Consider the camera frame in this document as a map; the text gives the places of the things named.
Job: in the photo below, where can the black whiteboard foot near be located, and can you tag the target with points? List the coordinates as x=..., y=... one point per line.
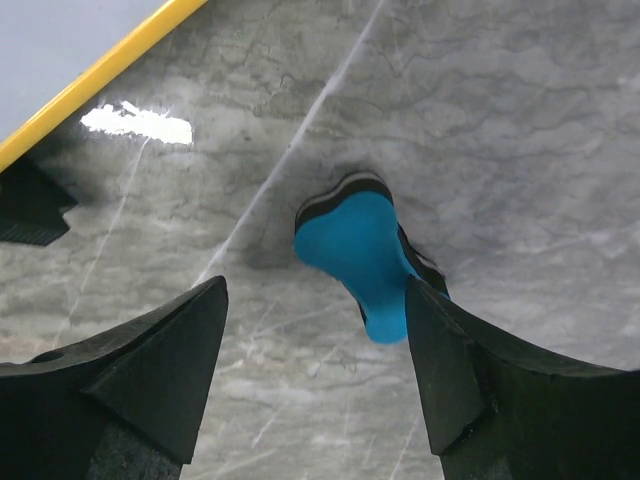
x=32, y=206

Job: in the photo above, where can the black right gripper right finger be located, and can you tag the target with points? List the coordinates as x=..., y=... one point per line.
x=498, y=407

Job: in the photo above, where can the blue whiteboard eraser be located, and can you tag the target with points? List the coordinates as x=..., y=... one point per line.
x=352, y=233

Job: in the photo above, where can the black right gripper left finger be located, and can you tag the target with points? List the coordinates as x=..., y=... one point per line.
x=126, y=403

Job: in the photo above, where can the yellow framed whiteboard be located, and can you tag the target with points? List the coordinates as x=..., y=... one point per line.
x=55, y=55

